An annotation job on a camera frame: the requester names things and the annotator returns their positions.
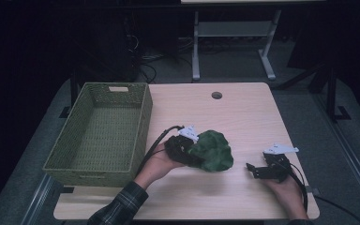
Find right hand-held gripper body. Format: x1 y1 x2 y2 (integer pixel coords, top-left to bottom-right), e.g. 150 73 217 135
262 142 300 184

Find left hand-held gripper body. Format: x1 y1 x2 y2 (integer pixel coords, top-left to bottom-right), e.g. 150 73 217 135
163 125 201 163

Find green fleece garment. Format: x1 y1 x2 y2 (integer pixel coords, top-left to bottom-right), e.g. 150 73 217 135
187 129 235 173

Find green woven basket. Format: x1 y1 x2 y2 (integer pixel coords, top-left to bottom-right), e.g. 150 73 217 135
42 82 154 188

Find person's left hand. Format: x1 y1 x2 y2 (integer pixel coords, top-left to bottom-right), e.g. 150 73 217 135
133 142 186 190

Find person's right hand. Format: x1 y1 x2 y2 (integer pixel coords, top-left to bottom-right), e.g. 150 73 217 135
262 174 308 220

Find grey tape strip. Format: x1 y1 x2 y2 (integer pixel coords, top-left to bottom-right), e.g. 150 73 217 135
304 185 322 197

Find black metal stand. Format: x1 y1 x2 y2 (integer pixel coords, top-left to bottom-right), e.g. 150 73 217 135
275 60 353 124

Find dark computer tower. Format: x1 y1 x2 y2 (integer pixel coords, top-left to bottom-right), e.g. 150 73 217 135
74 12 141 84

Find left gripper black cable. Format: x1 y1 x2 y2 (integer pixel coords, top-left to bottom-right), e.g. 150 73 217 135
135 124 186 176

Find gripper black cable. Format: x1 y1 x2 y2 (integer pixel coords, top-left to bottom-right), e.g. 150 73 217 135
280 161 309 214
135 124 186 176

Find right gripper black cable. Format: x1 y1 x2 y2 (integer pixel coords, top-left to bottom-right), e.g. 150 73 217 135
280 161 309 214

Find metal floor rail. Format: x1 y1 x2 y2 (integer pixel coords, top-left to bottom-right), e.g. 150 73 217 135
311 93 360 218
19 172 56 225

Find thin black cable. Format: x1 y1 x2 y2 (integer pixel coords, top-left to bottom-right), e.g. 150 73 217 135
312 194 360 225

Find tangled black cables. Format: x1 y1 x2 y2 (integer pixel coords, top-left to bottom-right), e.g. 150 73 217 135
136 52 167 84

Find black metal post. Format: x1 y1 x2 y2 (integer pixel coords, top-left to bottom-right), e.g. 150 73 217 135
58 67 80 120

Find grey metal table frame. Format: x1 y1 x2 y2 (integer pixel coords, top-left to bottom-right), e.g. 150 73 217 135
191 8 282 83

